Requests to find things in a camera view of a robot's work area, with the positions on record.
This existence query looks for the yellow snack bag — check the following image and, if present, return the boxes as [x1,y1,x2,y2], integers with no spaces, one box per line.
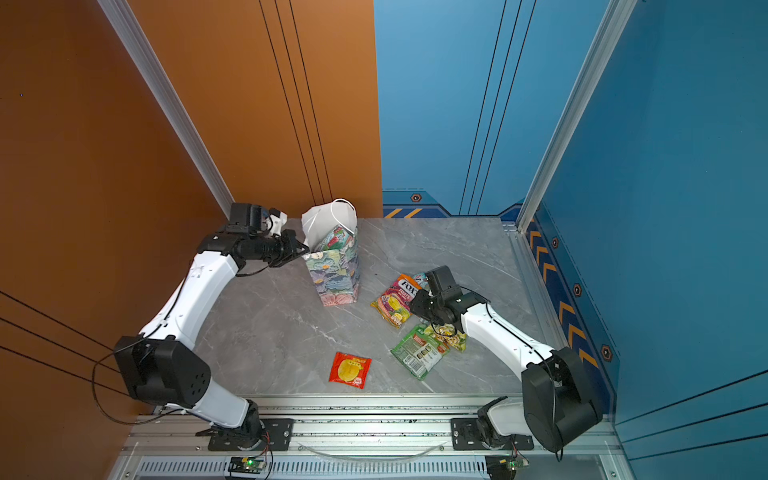
[425,324,467,352]

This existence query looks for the orange Fox's candy bag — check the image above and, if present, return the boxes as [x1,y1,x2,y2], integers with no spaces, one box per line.
[370,275,422,328]

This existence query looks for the green snack pouch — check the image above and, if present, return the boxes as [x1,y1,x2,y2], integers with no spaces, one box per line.
[390,324,449,381]

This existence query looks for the floral paper bag white handles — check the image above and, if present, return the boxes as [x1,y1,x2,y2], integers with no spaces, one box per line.
[301,198,360,307]

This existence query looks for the red yellow snack packet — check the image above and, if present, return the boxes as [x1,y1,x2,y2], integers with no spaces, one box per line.
[329,352,372,389]

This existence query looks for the teal Fox's candy bag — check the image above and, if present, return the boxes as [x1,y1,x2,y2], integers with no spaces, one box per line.
[315,224,354,252]

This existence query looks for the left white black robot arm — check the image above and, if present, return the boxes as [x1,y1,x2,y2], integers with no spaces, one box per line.
[113,229,309,450]

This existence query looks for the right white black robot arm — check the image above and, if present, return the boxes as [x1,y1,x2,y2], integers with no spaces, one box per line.
[411,266,603,455]

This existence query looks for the right green circuit board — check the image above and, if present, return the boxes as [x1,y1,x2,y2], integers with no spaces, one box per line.
[485,456,530,480]

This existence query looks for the green circuit board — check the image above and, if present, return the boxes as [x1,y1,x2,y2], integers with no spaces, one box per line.
[485,456,530,480]
[227,456,268,479]

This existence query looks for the left green circuit board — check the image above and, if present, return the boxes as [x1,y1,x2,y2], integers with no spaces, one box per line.
[227,456,268,479]

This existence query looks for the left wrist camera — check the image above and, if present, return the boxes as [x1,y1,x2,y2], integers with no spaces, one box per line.
[225,203,288,237]

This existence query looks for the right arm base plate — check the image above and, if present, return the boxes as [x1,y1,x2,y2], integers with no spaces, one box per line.
[450,417,534,451]

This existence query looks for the aluminium frame rail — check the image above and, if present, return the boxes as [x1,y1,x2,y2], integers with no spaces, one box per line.
[110,394,632,479]

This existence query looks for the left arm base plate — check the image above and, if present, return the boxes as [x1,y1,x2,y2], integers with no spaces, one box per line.
[207,418,294,453]

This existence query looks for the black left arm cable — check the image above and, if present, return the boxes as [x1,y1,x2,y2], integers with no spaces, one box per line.
[91,263,199,427]

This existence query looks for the left aluminium corner post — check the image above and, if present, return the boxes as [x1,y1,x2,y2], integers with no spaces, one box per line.
[98,0,234,216]

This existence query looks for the aluminium corner post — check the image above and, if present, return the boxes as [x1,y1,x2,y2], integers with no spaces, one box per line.
[98,0,234,216]
[515,0,637,234]

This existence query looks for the right aluminium corner post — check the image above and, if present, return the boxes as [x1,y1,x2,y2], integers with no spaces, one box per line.
[515,0,637,234]

